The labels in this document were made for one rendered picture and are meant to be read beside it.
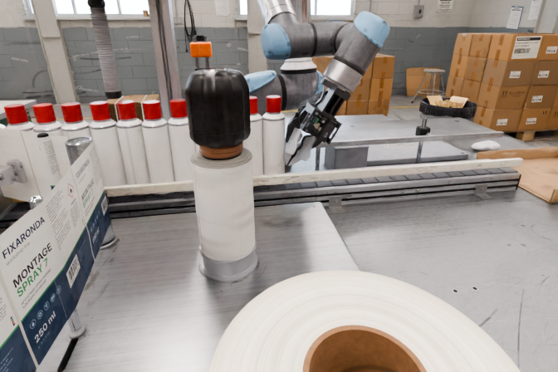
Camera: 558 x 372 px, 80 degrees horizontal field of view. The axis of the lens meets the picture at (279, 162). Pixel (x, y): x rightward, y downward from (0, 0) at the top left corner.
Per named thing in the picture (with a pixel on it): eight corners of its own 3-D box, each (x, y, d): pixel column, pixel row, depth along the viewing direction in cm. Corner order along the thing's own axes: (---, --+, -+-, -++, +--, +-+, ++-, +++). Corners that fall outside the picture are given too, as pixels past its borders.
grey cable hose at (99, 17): (104, 100, 75) (82, -5, 67) (108, 96, 78) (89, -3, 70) (119, 99, 75) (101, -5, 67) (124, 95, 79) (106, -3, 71)
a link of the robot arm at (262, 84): (237, 113, 112) (234, 71, 107) (276, 109, 116) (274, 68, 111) (246, 120, 101) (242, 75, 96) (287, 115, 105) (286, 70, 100)
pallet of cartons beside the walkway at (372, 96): (389, 131, 417) (398, 56, 383) (324, 134, 404) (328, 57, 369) (352, 109, 526) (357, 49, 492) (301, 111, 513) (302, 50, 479)
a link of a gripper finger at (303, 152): (291, 173, 75) (311, 137, 72) (286, 163, 80) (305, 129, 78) (302, 178, 76) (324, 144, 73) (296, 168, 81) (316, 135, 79)
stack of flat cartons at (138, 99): (105, 128, 429) (100, 104, 417) (115, 118, 477) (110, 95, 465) (159, 125, 442) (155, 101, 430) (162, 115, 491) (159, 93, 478)
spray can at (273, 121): (262, 185, 79) (261, 99, 71) (263, 176, 84) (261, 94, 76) (285, 185, 79) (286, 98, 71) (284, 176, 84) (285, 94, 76)
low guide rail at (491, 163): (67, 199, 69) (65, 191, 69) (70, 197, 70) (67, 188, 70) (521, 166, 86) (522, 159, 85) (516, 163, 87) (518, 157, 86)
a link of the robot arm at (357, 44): (377, 26, 74) (400, 31, 67) (349, 71, 77) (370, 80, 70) (352, 7, 71) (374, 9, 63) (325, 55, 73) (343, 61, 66)
